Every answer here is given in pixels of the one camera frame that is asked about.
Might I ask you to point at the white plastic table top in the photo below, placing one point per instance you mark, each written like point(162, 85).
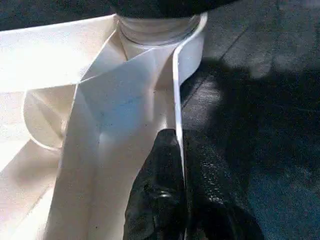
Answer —
point(50, 55)

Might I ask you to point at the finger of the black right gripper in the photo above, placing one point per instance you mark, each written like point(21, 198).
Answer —
point(165, 7)

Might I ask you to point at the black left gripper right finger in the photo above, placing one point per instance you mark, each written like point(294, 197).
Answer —
point(215, 205)

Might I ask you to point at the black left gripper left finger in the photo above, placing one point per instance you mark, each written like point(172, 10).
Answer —
point(155, 195)

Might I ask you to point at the white plastic table leg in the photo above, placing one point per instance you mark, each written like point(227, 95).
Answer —
point(155, 31)

